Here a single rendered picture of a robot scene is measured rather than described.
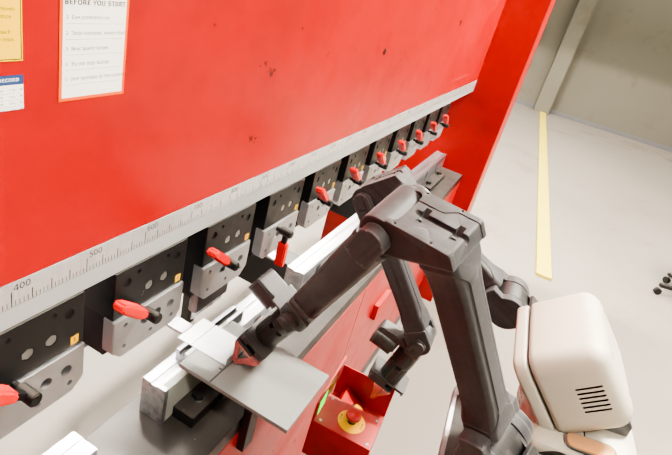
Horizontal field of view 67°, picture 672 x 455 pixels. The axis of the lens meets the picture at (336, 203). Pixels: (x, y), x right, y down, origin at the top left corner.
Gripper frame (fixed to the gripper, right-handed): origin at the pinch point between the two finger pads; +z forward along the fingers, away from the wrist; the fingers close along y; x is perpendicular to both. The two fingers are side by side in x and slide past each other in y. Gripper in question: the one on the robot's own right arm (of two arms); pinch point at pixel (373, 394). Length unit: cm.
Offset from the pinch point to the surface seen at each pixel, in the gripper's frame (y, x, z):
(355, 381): 5.2, -4.7, 4.3
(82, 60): 57, 66, -72
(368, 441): -4.0, 12.8, 1.4
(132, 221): 50, 57, -50
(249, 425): 21.8, 31.5, -0.2
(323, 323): 21.8, -9.1, -1.8
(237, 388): 27.9, 36.5, -12.9
